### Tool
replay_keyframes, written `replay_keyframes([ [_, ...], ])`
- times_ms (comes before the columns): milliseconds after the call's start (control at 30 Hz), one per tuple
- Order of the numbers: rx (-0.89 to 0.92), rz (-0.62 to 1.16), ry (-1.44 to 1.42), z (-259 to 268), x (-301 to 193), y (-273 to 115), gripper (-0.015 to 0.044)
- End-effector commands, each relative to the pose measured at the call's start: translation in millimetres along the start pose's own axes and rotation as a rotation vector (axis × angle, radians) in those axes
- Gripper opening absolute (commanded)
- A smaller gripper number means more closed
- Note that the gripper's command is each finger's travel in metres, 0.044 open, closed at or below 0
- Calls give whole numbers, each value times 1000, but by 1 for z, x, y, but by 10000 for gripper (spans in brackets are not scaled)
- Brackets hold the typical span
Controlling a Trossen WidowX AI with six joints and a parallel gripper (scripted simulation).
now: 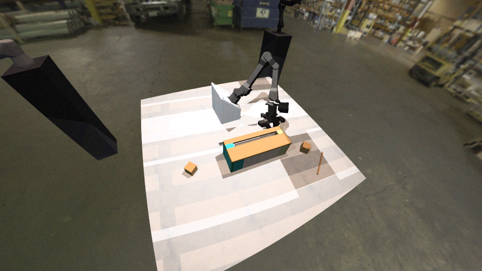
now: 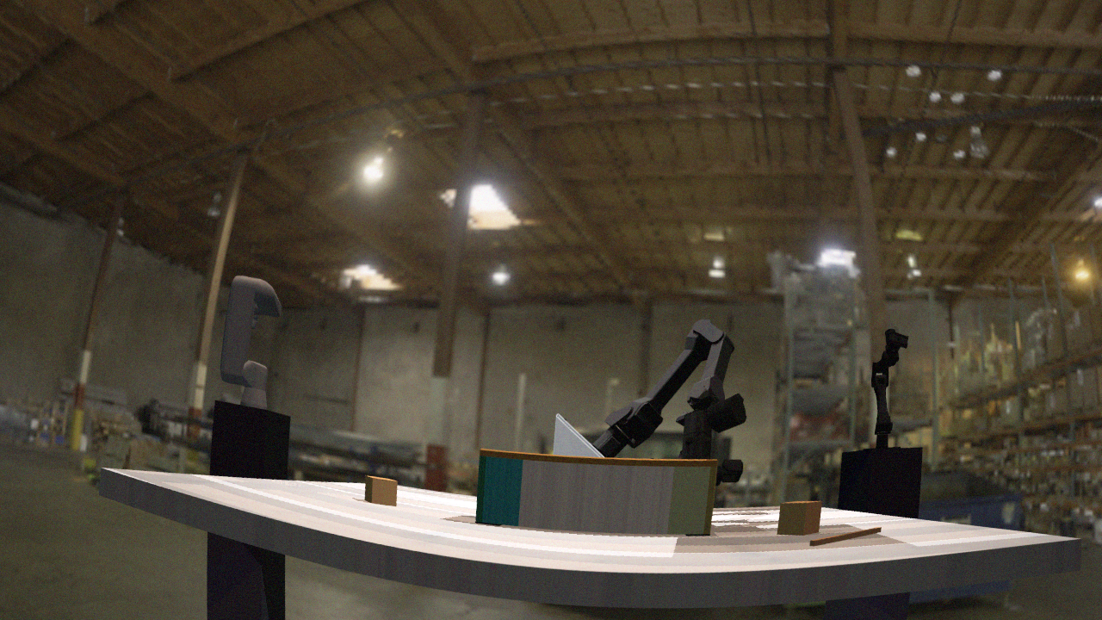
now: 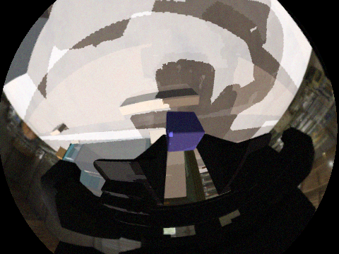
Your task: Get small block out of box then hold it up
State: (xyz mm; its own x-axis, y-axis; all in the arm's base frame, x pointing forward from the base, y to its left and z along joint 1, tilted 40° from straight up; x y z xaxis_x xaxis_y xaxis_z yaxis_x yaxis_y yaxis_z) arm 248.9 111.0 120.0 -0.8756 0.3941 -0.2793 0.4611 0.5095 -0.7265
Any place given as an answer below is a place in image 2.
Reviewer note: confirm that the small brown block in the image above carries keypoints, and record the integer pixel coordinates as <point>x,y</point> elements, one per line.
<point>381,491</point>

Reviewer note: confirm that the brown flat bar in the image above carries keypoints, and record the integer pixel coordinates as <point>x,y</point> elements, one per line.
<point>833,539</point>

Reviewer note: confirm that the brown cardboard box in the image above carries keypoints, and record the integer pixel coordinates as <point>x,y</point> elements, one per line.
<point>799,518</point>

